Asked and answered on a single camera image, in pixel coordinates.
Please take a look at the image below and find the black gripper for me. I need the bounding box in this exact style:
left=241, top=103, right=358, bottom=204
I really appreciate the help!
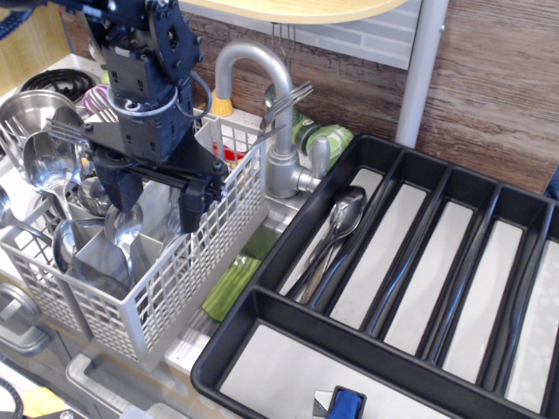
left=81, top=85, right=228, bottom=234

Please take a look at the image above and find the small steel spoon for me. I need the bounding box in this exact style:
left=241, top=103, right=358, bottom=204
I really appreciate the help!
left=104, top=203, right=143, bottom=289

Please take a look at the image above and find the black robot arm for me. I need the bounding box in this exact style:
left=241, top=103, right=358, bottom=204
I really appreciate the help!
left=49, top=1, right=229, bottom=233

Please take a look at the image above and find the grey plastic cutlery basket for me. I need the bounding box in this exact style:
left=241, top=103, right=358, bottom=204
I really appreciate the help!
left=1, top=115, right=268, bottom=372

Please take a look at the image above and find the steel spoon front left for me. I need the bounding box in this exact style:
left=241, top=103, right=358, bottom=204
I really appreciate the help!
left=52, top=220, right=77, bottom=273

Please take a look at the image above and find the large steel spoon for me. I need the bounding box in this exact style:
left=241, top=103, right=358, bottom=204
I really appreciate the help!
left=24, top=131, right=79, bottom=220

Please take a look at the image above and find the steel spoon in tray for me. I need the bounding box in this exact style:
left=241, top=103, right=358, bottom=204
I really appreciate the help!
left=286, top=185, right=366, bottom=299
left=299, top=197, right=353, bottom=304

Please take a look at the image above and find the black cutlery tray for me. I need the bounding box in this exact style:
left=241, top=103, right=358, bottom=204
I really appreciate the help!
left=191, top=134, right=558, bottom=418

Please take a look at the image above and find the yellow toy corn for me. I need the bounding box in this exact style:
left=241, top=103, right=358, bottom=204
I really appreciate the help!
left=210, top=90, right=234, bottom=117

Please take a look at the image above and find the purple toy onion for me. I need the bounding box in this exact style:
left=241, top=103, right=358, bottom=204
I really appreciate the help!
left=82, top=84, right=109, bottom=115

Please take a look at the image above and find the steel fork left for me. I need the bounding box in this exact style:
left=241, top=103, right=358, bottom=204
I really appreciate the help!
left=46, top=119, right=89, bottom=147

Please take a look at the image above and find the grey metal faucet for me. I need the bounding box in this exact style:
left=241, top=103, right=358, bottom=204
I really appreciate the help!
left=215, top=39, right=321, bottom=199

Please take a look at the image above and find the black stove burner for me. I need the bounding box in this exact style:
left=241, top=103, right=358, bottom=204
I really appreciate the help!
left=20, top=69, right=96, bottom=103

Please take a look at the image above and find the steel pot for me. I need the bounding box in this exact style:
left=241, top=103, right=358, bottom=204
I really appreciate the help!
left=1, top=89, right=76, bottom=146

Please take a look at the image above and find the green toy cabbage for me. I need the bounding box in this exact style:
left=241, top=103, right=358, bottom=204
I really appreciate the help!
left=292, top=109, right=354, bottom=168

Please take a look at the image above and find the steel fork behind faucet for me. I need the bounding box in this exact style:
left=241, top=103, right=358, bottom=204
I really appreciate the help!
left=254, top=81, right=314, bottom=145

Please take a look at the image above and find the wooden shelf board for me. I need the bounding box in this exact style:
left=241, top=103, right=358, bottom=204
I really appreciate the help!
left=181, top=0, right=405, bottom=24

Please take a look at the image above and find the blue clip object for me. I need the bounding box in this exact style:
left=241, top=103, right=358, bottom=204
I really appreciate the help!
left=312, top=386, right=367, bottom=419

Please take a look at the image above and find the white metal post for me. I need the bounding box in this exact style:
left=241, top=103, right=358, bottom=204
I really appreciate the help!
left=395, top=0, right=449, bottom=148

